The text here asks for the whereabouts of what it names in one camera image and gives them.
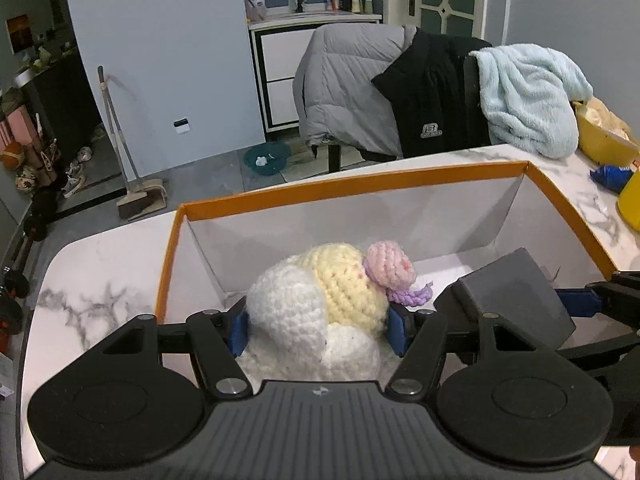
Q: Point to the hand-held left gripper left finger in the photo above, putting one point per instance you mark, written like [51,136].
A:
[235,334]

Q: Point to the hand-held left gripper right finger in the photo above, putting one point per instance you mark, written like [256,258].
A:
[400,332]

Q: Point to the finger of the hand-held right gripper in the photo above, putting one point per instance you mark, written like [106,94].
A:
[610,344]
[580,302]

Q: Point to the dark grey box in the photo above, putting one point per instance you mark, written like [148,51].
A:
[510,290]

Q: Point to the white yellow crochet doll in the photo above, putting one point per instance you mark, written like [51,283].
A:
[300,300]

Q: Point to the orange-rimmed cardboard box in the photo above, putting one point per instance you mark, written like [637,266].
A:
[350,220]

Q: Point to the yellow cup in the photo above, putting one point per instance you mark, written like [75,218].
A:
[631,200]

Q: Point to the blue snack packet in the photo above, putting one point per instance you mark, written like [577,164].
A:
[607,175]

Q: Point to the broom with wooden head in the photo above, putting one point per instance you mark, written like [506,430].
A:
[142,200]

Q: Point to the yellow bowl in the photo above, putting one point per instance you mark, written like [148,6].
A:
[595,140]

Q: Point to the teal basin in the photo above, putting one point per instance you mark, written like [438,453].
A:
[272,162]

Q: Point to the white sneaker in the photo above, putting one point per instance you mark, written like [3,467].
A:
[82,155]
[74,185]

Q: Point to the light blue fleece blanket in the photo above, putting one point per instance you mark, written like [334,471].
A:
[525,90]

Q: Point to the black jacket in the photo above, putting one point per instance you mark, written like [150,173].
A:
[430,100]

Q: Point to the grey puffer jacket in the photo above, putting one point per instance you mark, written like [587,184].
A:
[345,80]

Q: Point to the white vanity cabinet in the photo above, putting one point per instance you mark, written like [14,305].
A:
[280,60]

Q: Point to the basketball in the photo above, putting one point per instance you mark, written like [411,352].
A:
[12,156]

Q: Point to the black sideboard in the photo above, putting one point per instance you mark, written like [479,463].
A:
[65,95]

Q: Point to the faucet with cloth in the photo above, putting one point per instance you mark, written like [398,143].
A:
[299,0]

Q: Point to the small framed picture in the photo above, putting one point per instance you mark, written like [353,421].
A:
[19,34]

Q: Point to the white wall socket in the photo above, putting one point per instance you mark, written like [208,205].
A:
[182,126]

